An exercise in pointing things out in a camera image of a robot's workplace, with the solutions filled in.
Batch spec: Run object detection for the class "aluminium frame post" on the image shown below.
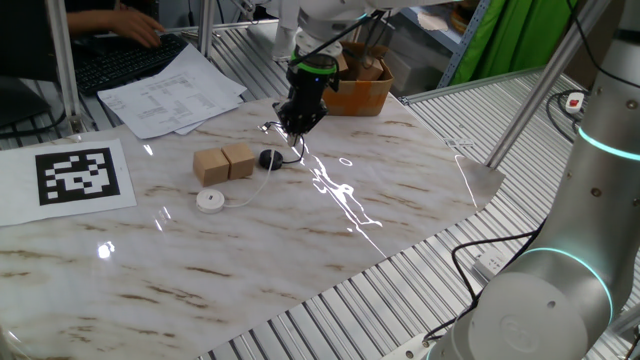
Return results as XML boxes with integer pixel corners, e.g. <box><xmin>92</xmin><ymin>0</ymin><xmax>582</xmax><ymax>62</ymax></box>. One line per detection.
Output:
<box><xmin>44</xmin><ymin>0</ymin><xmax>85</xmax><ymax>135</ymax></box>
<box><xmin>196</xmin><ymin>0</ymin><xmax>218</xmax><ymax>59</ymax></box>
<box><xmin>483</xmin><ymin>0</ymin><xmax>612</xmax><ymax>171</ymax></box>

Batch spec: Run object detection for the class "black computer keyboard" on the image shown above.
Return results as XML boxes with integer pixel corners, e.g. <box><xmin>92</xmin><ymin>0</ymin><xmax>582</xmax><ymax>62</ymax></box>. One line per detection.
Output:
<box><xmin>71</xmin><ymin>32</ymin><xmax>190</xmax><ymax>97</ymax></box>

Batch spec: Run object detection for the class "black dock usb cable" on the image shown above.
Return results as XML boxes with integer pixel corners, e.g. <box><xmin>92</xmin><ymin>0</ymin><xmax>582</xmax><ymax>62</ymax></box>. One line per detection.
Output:
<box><xmin>257</xmin><ymin>121</ymin><xmax>307</xmax><ymax>166</ymax></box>

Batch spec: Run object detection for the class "red switch power strip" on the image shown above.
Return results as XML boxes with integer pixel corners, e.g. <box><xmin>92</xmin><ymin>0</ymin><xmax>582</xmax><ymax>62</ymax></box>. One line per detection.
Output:
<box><xmin>564</xmin><ymin>90</ymin><xmax>587</xmax><ymax>114</ymax></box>

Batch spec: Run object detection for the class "aluminium frame rail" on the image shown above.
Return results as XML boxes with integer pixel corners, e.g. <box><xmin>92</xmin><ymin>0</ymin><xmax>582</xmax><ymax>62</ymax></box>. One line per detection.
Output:
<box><xmin>162</xmin><ymin>18</ymin><xmax>281</xmax><ymax>35</ymax></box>

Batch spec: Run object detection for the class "black power strip cable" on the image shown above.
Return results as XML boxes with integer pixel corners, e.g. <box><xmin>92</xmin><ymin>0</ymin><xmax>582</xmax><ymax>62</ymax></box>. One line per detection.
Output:
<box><xmin>544</xmin><ymin>88</ymin><xmax>587</xmax><ymax>145</ymax></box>

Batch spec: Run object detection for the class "grey metal shelf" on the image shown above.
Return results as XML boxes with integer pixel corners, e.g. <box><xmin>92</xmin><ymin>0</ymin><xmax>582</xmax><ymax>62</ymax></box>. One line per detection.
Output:
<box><xmin>398</xmin><ymin>0</ymin><xmax>492</xmax><ymax>90</ymax></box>

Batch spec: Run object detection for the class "printed white paper sheet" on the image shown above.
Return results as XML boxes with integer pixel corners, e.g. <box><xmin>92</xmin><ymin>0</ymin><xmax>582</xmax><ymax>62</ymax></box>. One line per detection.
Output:
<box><xmin>97</xmin><ymin>63</ymin><xmax>245</xmax><ymax>141</ymax></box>

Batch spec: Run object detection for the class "person hand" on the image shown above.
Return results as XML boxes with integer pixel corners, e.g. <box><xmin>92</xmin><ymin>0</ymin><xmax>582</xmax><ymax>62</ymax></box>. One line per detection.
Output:
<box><xmin>106</xmin><ymin>6</ymin><xmax>167</xmax><ymax>49</ymax></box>

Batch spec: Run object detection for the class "black round docking station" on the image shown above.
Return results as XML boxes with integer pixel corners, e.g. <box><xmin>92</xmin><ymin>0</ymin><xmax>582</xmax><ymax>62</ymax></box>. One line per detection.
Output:
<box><xmin>258</xmin><ymin>148</ymin><xmax>285</xmax><ymax>171</ymax></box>

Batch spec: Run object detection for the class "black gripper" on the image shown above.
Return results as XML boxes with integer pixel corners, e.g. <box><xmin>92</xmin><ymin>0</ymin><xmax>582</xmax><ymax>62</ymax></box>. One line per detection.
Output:
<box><xmin>272</xmin><ymin>67</ymin><xmax>342</xmax><ymax>147</ymax></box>

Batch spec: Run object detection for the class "black white marker sheet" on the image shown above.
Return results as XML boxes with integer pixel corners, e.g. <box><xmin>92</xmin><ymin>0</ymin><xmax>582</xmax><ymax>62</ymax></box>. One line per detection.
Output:
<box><xmin>0</xmin><ymin>138</ymin><xmax>138</xmax><ymax>229</ymax></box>

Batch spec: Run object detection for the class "marble patterned sheet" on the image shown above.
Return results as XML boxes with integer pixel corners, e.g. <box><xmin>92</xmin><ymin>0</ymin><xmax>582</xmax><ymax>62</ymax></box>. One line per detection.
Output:
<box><xmin>0</xmin><ymin>94</ymin><xmax>506</xmax><ymax>360</ymax></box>

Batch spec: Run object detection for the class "light wooden cube block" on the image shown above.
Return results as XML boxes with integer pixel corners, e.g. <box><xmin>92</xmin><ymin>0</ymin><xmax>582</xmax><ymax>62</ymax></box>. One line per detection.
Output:
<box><xmin>221</xmin><ymin>142</ymin><xmax>257</xmax><ymax>181</ymax></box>
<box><xmin>192</xmin><ymin>147</ymin><xmax>232</xmax><ymax>188</ymax></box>

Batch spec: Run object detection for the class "small brown cardboard box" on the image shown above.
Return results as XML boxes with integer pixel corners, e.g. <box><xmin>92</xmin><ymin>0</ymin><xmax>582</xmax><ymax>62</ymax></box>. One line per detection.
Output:
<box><xmin>355</xmin><ymin>56</ymin><xmax>386</xmax><ymax>83</ymax></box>

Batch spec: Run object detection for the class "white round docking station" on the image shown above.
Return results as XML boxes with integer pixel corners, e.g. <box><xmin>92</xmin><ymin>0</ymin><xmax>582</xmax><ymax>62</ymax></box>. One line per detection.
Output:
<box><xmin>195</xmin><ymin>188</ymin><xmax>227</xmax><ymax>215</ymax></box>

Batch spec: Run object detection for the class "black base cable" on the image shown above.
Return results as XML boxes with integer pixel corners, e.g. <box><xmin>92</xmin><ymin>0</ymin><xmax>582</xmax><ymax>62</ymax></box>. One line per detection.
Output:
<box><xmin>421</xmin><ymin>219</ymin><xmax>547</xmax><ymax>347</ymax></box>

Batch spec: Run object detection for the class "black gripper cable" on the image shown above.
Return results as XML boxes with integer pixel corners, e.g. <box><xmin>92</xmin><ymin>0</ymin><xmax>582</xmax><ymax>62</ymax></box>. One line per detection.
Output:
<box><xmin>288</xmin><ymin>8</ymin><xmax>389</xmax><ymax>66</ymax></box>

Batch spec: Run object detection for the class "green curtain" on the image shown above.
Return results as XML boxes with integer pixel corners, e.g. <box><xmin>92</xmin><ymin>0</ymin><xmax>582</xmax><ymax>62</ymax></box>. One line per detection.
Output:
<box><xmin>448</xmin><ymin>0</ymin><xmax>580</xmax><ymax>87</ymax></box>

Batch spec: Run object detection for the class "person bare forearm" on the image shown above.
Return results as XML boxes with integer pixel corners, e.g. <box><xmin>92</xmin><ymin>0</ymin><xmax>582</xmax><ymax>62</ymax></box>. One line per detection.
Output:
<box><xmin>66</xmin><ymin>8</ymin><xmax>115</xmax><ymax>37</ymax></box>

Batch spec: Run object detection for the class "white power strip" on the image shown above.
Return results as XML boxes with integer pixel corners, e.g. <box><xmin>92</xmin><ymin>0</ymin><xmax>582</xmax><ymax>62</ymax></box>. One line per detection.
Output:
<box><xmin>472</xmin><ymin>246</ymin><xmax>512</xmax><ymax>281</ymax></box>

